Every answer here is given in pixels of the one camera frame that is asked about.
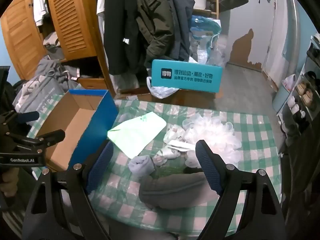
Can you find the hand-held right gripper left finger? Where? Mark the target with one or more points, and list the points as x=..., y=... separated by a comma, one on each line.
x=101, y=160

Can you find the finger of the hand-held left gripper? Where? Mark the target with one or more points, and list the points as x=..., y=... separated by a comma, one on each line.
x=27, y=117
x=53, y=135

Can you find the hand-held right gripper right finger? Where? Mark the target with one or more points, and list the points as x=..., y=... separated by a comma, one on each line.
x=208, y=165

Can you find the blue-sided cardboard box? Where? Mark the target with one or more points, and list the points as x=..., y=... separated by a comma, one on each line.
x=75, y=120

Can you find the white mesh bath loofah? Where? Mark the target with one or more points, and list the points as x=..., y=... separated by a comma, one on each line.
x=215, y=132

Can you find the grey cloth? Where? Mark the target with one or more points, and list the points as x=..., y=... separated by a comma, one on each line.
x=175, y=190

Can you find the light green cloth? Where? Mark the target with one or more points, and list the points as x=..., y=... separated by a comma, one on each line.
x=135, y=135

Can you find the grey printed tote bag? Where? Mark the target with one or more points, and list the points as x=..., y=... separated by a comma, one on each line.
x=40, y=97

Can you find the dark cloth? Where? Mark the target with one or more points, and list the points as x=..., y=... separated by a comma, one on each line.
x=13, y=90

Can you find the white paper label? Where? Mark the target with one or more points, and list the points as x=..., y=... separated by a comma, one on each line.
x=180, y=145

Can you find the grey rolled sock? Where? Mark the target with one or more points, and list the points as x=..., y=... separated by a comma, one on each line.
x=141, y=166

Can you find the white rolled sock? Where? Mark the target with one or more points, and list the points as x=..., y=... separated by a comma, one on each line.
x=166, y=156

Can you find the white patterned sock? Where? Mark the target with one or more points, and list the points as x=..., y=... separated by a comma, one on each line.
x=173, y=135

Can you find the green checkered tablecloth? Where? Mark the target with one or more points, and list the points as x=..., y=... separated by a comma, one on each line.
x=250, y=130

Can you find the grey hooded sweatshirt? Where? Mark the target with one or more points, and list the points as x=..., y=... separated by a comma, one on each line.
x=55, y=70

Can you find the folded grey clothes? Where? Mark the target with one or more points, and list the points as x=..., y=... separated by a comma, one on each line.
x=52, y=45

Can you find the teal printed box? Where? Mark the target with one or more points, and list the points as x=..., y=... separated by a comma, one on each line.
x=187, y=76

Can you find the light blue bin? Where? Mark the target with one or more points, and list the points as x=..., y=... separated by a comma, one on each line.
x=281, y=97

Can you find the wooden louvered wardrobe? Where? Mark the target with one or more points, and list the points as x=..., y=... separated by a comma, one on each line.
x=72, y=17

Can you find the white garment in wardrobe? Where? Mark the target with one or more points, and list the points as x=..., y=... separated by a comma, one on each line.
x=40, y=2

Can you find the small white plastic bag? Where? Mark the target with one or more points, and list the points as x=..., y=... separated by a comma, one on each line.
x=288, y=82

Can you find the shoe rack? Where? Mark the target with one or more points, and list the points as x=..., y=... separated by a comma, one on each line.
x=305, y=90

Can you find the black hanging jacket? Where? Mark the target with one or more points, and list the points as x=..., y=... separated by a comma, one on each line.
x=120, y=30

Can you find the blue transparent plastic bag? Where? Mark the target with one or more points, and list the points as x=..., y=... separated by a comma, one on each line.
x=203, y=37

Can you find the white hanging shirt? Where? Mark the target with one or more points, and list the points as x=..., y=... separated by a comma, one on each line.
x=100, y=0

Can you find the dark blue hanging jacket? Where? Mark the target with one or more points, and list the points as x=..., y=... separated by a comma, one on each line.
x=180, y=17

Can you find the olive hanging jacket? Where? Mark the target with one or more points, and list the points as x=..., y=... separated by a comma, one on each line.
x=155, y=17

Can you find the white basin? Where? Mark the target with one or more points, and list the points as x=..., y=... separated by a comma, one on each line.
x=199, y=2

